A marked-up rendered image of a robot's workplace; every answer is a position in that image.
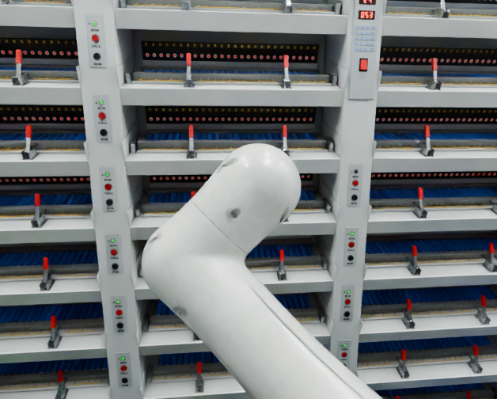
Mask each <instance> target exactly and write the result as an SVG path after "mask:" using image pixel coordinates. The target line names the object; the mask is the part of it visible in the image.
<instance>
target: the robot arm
mask: <svg viewBox="0 0 497 399"><path fill-rule="evenodd" d="M300 194H301V179H300V176H299V172H298V169H297V167H296V165H295V164H294V163H293V161H292V160H291V159H290V157H289V156H288V155H287V154H285V153H284V152H283V151H281V150H280V149H278V148H276V147H274V146H270V145H268V144H262V143H253V144H248V145H245V146H242V147H239V148H237V149H236V150H234V151H233V152H232V153H230V154H229V155H228V156H227V157H226V158H225V159H224V161H223V162H222V164H221V165H220V166H219V167H218V168H217V169H216V171H215V172H214V173H213V174H212V176H211V177H210V178H209V180H208V181H207V182H206V183H205V184H204V186H203V187H202V188H201V189H200V190H199V191H198V192H197V193H196V194H195V195H194V196H193V197H192V198H191V200H190V201H188V202H187V203H186V204H185V205H184V206H183V207H182V208H181V209H180V210H179V211H178V212H177V213H176V214H175V215H174V216H173V217H172V218H170V219H169V220H168V221H167V222H166V223H165V224H163V225H162V226H161V227H160V228H158V229H157V230H156V231H155V232H154V233H153V234H152V235H151V237H150V239H149V240H148V242H147V243H146V246H145V248H144V250H143V254H142V274H143V277H144V280H145V281H146V284H147V286H148V288H149V289H150V290H151V291H152V292H153V293H154V294H155V295H156V296H157V297H158V298H159V299H160V300H162V301H163V303H164V304H166V305H167V307H168V308H170V309H171V311H172V312H174V313H175V314H176V315H177V316H178V317H179V318H180V319H181V320H182V321H183V322H184V323H185V324H186V325H187V326H188V327H189V328H190V329H191V330H192V331H193V332H194V333H195V334H196V335H197V336H198V337H199V338H200V339H201V340H202V342H203V343H204V344H205V345H206V346H207V347H208V348H209V349H210V350H211V352H212V353H213V354H214V355H215V356H216V357H217V358H218V360H219V361H220V362H221V363H222V364H223V366H224V367H225V368H226V369H227V370H228V371H229V372H230V373H231V374H232V375H233V377H234V378H235V379H236V380H237V382H238V383H239V384H240V385H241V387H242V388H243V389H244V391H245V392H246V393H247V394H248V395H249V396H250V397H251V399H383V398H382V397H380V396H379V395H378V394H377V393H375V392H374V391H373V390H372V389H371V388H370V387H369V386H368V385H366V384H365V383H364V382H363V381H362V380H361V379H359V378H358V377H357V376H356V375H355V374H353V373H352V372H351V371H350V370H349V369H348V368H346V367H345V366H344V365H343V364H342V363H341V362H340V361H339V360H338V359H337V358H336V357H335V356H334V355H333V354H332V353H330V352H329V351H328V350H327V349H326V348H325V347H324V346H323V345H322V344H321V343H320V342H319V341H318V340H316V339H315V338H314V337H313V336H312V335H311V334H310V333H309V332H308V331H307V330H306V329H305V328H304V327H303V326H302V325H301V324H300V323H299V322H298V321H297V320H296V319H295V318H294V317H293V316H292V315H291V314H290V313H289V312H288V311H287V310H286V308H285V307H284V306H283V305H282V304H281V303H280V302H279V301H278V300H277V299H276V298H275V296H274V295H273V294H272V293H271V292H270V291H269V290H268V289H267V288H266V287H265V286H264V285H263V284H262V283H261V282H259V281H258V280H257V279H256V277H255V276H254V275H253V274H252V273H251V272H250V271H249V270H248V269H247V267H246V266H245V258H246V256H247V255H248V254H249V253H250V252H251V251H252V250H253V249H254V248H255V247H256V246H257V245H258V244H259V243H260V242H261V241H262V240H263V239H264V238H265V237H266V236H268V235H269V234H270V232H272V231H273V230H274V229H275V228H276V227H277V226H278V225H280V224H281V223H282V222H283V221H285V220H286V219H287V218H288V217H289V216H290V215H291V214H292V212H293V211H294V209H295V208H296V206H297V204H298V201H299V198H300Z"/></svg>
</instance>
